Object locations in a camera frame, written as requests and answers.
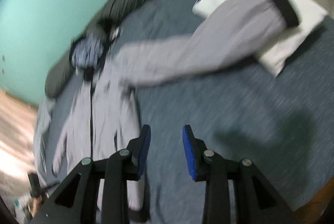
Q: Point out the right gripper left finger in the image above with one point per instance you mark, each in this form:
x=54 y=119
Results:
x=75 y=198

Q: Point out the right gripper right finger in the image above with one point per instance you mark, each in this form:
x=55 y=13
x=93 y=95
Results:
x=235 y=191

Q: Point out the grey jacket with black trim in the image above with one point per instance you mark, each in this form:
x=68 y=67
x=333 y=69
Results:
x=104 y=118

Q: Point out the pile of dark clothes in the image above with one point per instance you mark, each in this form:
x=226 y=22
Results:
x=108 y=32

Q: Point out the person's left hand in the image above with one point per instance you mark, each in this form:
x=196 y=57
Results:
x=35 y=204

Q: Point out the plastic bag on floor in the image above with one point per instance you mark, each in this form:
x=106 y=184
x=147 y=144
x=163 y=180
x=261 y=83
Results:
x=22 y=209

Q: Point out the blue patterned bed sheet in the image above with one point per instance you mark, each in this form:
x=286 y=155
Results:
x=283 y=124

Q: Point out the light blue shirt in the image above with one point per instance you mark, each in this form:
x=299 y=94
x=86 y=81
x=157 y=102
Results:
x=86 y=52

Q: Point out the white folded garment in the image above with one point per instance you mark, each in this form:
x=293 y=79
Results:
x=274 y=55

